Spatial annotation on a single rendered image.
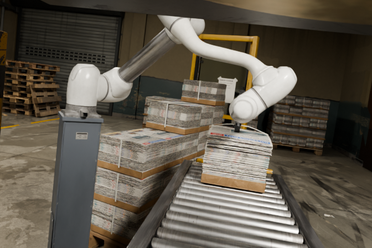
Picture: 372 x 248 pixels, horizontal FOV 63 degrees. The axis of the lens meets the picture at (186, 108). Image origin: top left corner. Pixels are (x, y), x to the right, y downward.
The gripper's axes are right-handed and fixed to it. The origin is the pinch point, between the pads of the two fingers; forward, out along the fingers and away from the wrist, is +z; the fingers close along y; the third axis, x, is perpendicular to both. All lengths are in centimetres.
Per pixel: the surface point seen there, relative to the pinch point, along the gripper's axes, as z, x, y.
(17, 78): 520, -517, -18
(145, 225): -64, -25, 39
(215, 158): -17.5, -7.8, 22.7
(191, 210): -46, -13, 38
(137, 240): -73, -25, 40
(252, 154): -18.2, 7.6, 18.1
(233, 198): -26.9, 2.0, 36.3
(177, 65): 729, -168, -130
